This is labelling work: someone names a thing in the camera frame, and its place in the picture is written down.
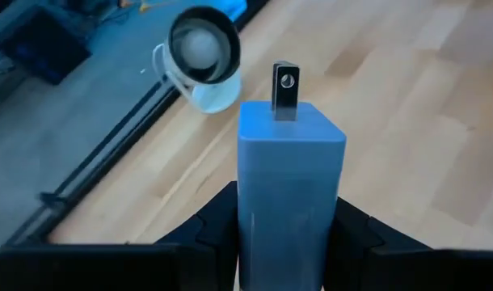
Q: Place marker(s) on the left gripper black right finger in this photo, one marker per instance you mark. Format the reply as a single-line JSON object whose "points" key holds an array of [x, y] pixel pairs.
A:
{"points": [[359, 250]]}

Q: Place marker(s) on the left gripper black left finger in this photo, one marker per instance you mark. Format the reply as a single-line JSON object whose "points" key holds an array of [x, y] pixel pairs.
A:
{"points": [[206, 250]]}

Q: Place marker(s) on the lavender usb charger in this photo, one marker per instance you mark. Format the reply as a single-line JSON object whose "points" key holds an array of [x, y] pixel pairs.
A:
{"points": [[291, 182]]}

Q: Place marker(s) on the dark bulky box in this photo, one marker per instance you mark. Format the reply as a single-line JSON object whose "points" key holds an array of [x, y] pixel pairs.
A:
{"points": [[40, 48]]}

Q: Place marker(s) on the black metal table frame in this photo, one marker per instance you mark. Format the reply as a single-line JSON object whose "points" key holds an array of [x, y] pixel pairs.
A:
{"points": [[113, 161]]}

